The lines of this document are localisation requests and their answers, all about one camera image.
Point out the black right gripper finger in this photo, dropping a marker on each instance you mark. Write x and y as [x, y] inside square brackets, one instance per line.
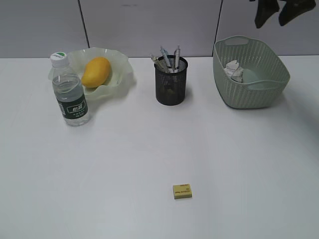
[265, 9]
[294, 8]

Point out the white waste paper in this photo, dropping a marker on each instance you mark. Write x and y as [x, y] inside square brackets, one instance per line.
[234, 71]

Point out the grey white mechanical pen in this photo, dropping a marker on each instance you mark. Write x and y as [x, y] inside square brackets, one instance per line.
[176, 59]

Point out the blue white ballpoint pen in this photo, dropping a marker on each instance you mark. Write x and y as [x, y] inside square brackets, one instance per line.
[166, 60]

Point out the beige white ballpoint pen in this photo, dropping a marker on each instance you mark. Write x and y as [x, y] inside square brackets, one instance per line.
[157, 62]

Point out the yellow mango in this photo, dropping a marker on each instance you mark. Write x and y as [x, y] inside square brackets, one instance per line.
[96, 72]

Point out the yellow eraser with red print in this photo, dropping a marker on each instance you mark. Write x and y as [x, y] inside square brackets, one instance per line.
[182, 191]

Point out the clear water bottle green label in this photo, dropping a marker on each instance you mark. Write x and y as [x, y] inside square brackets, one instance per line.
[68, 90]

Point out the green woven plastic basket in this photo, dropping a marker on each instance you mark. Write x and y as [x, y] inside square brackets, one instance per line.
[264, 74]

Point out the black mesh pen holder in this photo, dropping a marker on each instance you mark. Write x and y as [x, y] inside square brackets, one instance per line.
[177, 82]

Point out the pale green wavy glass plate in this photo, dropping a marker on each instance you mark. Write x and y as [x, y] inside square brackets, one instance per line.
[119, 79]

